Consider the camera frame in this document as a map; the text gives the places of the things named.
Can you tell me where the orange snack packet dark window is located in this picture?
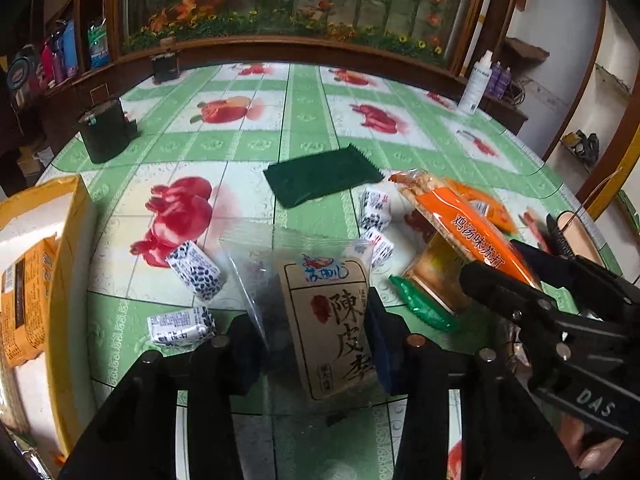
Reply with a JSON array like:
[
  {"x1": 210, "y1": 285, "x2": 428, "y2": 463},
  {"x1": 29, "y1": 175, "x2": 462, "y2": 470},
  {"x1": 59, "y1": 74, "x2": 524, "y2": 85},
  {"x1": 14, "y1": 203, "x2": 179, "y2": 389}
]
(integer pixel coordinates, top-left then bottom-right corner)
[{"x1": 0, "y1": 237, "x2": 59, "y2": 368}]

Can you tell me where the yellow cardboard box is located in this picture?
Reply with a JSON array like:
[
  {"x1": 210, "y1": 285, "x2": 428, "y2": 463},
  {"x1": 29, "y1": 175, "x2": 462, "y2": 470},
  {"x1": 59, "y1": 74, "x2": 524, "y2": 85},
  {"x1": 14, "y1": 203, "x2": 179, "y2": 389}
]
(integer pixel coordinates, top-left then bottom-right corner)
[{"x1": 0, "y1": 175, "x2": 97, "y2": 463}]

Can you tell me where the black cylindrical device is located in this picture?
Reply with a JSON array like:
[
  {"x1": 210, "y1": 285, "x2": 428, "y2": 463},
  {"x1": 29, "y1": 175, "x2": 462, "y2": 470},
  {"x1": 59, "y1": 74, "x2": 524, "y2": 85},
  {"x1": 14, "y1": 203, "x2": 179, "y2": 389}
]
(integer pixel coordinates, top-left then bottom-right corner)
[{"x1": 77, "y1": 100, "x2": 138, "y2": 163}]

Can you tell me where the blue white candy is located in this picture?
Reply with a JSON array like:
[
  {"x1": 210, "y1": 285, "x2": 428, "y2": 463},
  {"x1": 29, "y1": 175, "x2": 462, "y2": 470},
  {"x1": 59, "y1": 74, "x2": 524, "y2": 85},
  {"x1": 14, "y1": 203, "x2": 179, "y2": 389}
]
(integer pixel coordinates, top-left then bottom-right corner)
[
  {"x1": 359, "y1": 186, "x2": 392, "y2": 231},
  {"x1": 362, "y1": 230, "x2": 397, "y2": 272},
  {"x1": 165, "y1": 240, "x2": 224, "y2": 303},
  {"x1": 146, "y1": 305, "x2": 217, "y2": 347}
]

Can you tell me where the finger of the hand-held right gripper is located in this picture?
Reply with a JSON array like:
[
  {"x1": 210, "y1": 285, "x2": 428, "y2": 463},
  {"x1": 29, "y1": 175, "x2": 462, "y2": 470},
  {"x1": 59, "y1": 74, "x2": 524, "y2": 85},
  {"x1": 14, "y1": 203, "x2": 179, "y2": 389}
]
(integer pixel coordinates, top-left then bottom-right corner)
[
  {"x1": 509, "y1": 238, "x2": 625, "y2": 312},
  {"x1": 459, "y1": 259, "x2": 559, "y2": 322}
]

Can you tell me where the orange cracker packet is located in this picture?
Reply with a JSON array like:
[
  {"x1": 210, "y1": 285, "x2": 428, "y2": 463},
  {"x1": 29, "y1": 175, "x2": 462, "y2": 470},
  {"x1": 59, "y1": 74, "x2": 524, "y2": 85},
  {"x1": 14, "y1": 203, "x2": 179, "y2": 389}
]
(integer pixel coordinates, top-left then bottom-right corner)
[{"x1": 389, "y1": 169, "x2": 547, "y2": 311}]

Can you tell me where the green blue packet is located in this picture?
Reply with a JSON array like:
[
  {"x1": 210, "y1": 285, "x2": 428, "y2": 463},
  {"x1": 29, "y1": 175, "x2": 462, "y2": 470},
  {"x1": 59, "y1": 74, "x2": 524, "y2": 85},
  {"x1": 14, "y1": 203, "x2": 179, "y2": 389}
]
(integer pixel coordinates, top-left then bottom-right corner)
[{"x1": 87, "y1": 20, "x2": 111, "y2": 68}]

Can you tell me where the white spray bottle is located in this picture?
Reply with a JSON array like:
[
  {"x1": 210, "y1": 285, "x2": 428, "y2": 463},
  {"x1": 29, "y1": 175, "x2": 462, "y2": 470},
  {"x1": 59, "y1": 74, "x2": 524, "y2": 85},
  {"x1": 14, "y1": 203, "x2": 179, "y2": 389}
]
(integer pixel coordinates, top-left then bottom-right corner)
[{"x1": 457, "y1": 50, "x2": 493, "y2": 116}]

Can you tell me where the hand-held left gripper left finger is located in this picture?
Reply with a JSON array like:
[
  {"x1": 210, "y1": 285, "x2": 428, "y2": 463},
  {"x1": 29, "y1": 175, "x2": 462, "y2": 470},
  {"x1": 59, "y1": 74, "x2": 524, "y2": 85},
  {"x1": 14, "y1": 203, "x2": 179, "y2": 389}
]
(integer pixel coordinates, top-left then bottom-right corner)
[{"x1": 57, "y1": 316, "x2": 266, "y2": 480}]

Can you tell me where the white yellow rolled paper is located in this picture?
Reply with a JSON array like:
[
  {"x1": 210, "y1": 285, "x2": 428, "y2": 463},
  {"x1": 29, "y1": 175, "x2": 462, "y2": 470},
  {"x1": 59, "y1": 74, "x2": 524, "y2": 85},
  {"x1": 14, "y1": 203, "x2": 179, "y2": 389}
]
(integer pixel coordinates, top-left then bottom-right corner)
[{"x1": 467, "y1": 0, "x2": 497, "y2": 56}]

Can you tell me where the brown wall shelf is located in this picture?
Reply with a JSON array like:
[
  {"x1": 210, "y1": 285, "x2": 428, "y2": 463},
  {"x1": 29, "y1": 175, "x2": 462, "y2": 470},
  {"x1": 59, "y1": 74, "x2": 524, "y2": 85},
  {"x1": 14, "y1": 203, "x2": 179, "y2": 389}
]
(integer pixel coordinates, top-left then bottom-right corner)
[{"x1": 502, "y1": 37, "x2": 544, "y2": 66}]

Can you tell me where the clear plum snack bag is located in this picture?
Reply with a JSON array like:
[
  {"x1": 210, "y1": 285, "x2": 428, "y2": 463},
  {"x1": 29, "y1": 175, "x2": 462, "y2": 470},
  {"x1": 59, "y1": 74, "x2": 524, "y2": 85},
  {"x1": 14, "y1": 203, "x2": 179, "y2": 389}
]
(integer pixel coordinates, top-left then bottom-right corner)
[{"x1": 220, "y1": 220, "x2": 392, "y2": 407}]

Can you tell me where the small black box device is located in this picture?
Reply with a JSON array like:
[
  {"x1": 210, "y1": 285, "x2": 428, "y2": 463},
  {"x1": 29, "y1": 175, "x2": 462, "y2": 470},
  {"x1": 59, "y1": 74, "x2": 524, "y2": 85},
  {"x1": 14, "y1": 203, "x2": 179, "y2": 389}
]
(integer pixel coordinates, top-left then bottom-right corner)
[{"x1": 151, "y1": 50, "x2": 180, "y2": 85}]

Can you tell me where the wooden shelf unit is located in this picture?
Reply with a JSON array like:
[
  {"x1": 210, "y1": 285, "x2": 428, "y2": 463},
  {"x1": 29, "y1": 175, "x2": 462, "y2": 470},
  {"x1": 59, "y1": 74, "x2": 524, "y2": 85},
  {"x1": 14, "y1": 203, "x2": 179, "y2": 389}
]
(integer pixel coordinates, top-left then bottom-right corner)
[{"x1": 0, "y1": 0, "x2": 126, "y2": 196}]

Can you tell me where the small orange snack packet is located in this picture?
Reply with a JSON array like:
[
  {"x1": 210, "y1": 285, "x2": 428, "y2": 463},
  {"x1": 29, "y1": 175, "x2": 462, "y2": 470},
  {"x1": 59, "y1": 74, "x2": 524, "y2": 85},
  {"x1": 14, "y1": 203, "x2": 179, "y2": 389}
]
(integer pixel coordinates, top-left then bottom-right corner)
[{"x1": 457, "y1": 180, "x2": 518, "y2": 236}]

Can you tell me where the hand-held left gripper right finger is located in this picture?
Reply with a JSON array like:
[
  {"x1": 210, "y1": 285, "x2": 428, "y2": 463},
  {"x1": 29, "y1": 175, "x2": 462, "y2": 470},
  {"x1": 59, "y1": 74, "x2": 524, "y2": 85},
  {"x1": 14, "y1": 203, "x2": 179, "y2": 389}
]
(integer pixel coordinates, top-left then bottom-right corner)
[{"x1": 364, "y1": 287, "x2": 581, "y2": 480}]

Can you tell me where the glass case with artificial flowers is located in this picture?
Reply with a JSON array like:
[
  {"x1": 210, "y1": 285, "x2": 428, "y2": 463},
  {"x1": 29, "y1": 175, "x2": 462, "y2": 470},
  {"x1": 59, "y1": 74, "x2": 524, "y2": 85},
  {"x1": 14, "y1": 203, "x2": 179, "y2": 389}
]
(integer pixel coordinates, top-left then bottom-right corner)
[{"x1": 117, "y1": 0, "x2": 490, "y2": 68}]

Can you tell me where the green cracker packet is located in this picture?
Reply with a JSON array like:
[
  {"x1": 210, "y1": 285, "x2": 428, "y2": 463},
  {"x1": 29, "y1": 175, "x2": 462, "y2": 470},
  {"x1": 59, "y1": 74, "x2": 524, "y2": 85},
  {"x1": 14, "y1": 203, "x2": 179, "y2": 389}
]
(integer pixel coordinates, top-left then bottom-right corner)
[{"x1": 389, "y1": 232, "x2": 463, "y2": 332}]

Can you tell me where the person's right hand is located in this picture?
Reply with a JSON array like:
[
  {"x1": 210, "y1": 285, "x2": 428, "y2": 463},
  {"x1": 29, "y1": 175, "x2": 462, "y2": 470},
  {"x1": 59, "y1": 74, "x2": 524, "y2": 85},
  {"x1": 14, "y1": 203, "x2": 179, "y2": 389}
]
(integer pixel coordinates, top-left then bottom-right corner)
[{"x1": 561, "y1": 412, "x2": 628, "y2": 473}]

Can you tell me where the wooden side cabinet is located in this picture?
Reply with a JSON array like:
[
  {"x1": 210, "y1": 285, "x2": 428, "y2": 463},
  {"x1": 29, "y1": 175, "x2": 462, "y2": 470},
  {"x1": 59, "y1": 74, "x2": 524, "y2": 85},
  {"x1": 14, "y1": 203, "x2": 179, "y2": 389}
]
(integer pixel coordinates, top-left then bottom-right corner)
[{"x1": 480, "y1": 92, "x2": 529, "y2": 136}]

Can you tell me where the pink bottle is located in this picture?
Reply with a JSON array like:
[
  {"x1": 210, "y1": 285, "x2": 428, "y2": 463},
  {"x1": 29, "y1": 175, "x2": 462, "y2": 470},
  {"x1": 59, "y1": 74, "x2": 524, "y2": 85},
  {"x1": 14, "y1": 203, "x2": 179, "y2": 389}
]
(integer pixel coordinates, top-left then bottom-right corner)
[{"x1": 40, "y1": 42, "x2": 57, "y2": 86}]

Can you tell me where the black patterned glasses case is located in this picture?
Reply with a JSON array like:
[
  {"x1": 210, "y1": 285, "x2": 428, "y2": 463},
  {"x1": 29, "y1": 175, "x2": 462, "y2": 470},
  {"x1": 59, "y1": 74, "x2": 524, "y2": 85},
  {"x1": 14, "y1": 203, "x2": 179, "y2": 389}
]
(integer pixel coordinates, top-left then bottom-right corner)
[{"x1": 545, "y1": 210, "x2": 603, "y2": 261}]

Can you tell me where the dark green snack packet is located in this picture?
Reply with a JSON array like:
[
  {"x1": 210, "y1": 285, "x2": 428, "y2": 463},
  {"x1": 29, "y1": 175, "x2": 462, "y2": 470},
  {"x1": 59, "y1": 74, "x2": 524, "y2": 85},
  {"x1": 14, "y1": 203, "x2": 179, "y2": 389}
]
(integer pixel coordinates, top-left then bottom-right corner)
[{"x1": 263, "y1": 143, "x2": 384, "y2": 209}]

